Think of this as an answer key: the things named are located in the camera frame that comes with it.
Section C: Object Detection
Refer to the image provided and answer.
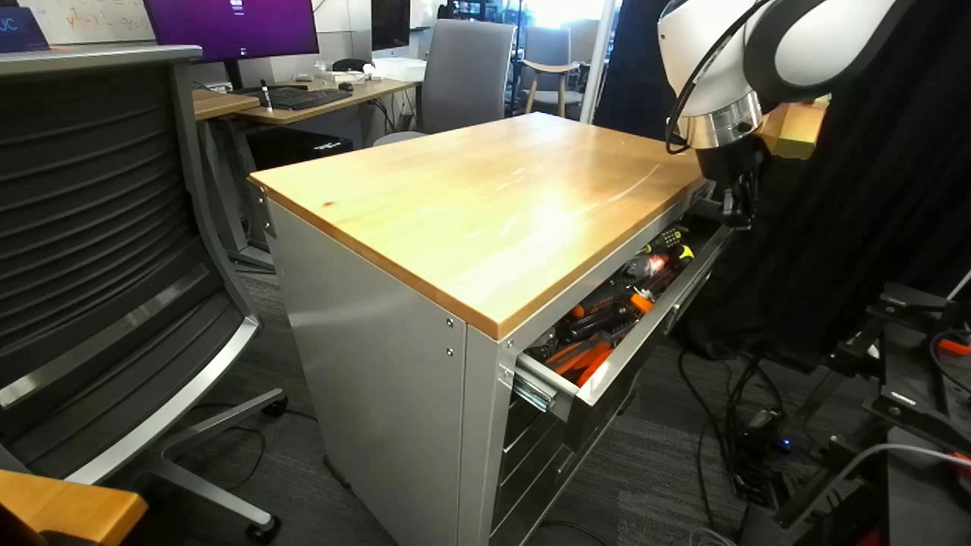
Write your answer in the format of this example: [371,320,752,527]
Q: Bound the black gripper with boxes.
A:
[698,137,767,234]

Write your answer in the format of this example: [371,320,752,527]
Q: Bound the black yellow stubby screwdriver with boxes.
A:
[651,223,700,268]

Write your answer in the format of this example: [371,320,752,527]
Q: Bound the grey cabinet tool drawer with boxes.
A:
[511,206,738,424]

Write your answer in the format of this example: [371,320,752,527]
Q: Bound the flashlight with red glow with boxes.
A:
[635,251,678,282]

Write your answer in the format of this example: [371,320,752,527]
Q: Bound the black curtain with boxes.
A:
[595,0,971,359]

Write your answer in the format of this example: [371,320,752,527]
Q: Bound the wooden armchair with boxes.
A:
[516,28,600,121]

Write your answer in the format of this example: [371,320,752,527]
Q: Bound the grey tool cabinet wood top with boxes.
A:
[249,108,709,546]

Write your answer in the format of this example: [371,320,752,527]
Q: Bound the grey office chair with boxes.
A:
[373,16,519,152]

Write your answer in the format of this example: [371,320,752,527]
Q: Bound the wooden monitor desk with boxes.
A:
[237,76,418,155]

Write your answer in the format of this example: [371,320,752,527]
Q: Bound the black computer keyboard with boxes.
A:
[239,83,355,113]

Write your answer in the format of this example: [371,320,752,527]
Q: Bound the black computer tower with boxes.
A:
[242,121,359,172]

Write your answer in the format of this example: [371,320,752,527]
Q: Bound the wooden desk grey legs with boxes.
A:
[191,88,271,260]

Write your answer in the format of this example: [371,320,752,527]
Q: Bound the purple screen computer monitor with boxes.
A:
[139,0,321,95]

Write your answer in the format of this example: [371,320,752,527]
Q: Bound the dark mesh office chair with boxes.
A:
[0,41,290,546]

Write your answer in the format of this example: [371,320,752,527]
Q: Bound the dark blue box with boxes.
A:
[0,3,51,54]

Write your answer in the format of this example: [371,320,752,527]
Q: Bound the wooden wrist mount plate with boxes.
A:
[754,95,834,164]

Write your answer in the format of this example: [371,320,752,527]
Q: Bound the orange handled screwdriver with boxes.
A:
[625,287,662,317]

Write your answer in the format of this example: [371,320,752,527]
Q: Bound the orange handled pliers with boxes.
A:
[550,338,615,388]

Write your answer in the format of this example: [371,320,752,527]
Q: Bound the black floor cable bundle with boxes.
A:
[675,343,814,520]

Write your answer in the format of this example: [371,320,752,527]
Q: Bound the orange handled tool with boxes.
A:
[935,335,971,363]

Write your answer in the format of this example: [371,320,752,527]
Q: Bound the grey cable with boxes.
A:
[806,441,971,527]

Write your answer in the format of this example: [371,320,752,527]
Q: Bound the wooden desk black frame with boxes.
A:
[0,467,151,546]

